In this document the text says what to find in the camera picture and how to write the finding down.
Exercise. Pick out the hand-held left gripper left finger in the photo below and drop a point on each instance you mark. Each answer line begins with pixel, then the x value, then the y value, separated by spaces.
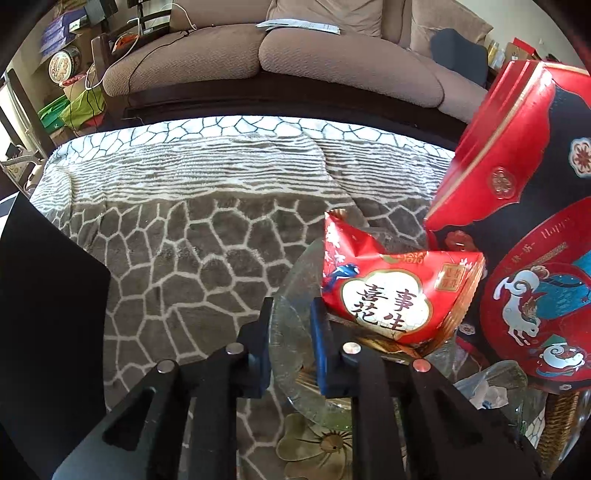
pixel 262 344

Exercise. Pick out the brown cardboard box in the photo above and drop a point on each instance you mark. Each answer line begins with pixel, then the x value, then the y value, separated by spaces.
pixel 517 51

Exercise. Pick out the glass bowl with snacks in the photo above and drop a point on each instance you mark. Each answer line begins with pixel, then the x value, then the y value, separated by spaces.
pixel 293 332

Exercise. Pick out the dark blue cushion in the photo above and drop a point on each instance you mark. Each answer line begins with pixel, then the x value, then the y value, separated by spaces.
pixel 459 55

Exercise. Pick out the brass flower-shaped dish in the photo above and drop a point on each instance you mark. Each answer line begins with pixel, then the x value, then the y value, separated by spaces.
pixel 314 447

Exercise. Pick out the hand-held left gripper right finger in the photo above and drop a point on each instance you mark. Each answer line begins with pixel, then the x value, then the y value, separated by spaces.
pixel 321 353

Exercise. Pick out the wicker basket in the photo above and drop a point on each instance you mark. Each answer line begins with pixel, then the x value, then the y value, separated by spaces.
pixel 561 429

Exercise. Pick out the glass cup with paper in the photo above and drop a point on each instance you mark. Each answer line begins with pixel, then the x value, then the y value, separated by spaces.
pixel 489 387

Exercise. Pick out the papers on sofa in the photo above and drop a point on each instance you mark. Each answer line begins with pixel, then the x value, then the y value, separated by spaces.
pixel 300 25

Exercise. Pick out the red snack packet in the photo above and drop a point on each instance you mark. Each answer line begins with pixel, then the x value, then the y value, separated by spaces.
pixel 392 295

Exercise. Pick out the beige sofa cushion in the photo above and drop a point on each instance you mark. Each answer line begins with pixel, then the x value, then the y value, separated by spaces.
pixel 323 14

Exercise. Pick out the green plastic bag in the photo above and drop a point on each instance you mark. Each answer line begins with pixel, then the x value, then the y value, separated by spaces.
pixel 83 108

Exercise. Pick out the red octagonal gift box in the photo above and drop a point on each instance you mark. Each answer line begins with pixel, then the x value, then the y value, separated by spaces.
pixel 521 184

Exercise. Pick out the round cookie tin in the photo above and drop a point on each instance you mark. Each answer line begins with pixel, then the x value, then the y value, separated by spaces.
pixel 64 64

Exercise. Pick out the stack of purple packs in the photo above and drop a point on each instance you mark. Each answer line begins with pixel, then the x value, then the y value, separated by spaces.
pixel 62 30

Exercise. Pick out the green plastic crate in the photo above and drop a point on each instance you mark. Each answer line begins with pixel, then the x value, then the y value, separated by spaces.
pixel 51 113

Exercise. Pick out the brown fabric sofa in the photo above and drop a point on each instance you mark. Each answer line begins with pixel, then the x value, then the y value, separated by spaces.
pixel 231 50

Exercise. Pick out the large black cardboard box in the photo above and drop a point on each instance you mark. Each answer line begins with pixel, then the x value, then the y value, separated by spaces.
pixel 46 323

